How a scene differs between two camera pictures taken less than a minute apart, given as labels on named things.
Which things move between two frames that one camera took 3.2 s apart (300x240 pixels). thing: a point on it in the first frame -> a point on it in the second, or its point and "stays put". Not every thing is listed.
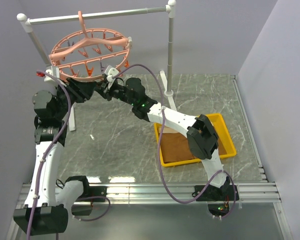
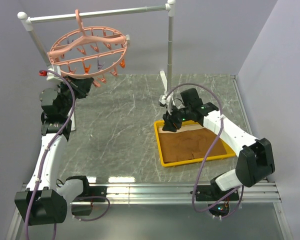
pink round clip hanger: x=86 y=53 stays put
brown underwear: x=175 y=147 stays put
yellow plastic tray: x=229 y=145 stays put
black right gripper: x=111 y=87 -> x=169 y=120
